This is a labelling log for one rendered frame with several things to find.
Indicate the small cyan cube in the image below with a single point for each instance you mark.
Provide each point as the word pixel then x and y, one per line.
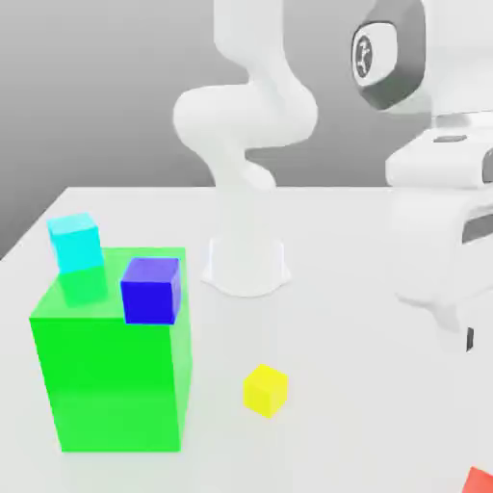
pixel 75 242

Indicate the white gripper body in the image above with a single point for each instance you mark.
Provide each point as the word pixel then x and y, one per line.
pixel 427 246

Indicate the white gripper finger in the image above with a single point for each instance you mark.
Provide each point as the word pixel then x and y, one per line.
pixel 456 331

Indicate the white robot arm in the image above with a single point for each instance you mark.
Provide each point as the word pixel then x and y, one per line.
pixel 246 115

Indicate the large green box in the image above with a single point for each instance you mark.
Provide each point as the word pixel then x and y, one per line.
pixel 111 385

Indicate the small blue cube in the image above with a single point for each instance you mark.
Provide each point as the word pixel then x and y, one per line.
pixel 148 302

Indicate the small red cube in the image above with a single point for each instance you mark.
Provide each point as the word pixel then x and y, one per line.
pixel 481 483

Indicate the small yellow cube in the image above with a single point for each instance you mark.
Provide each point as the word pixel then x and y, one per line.
pixel 265 391

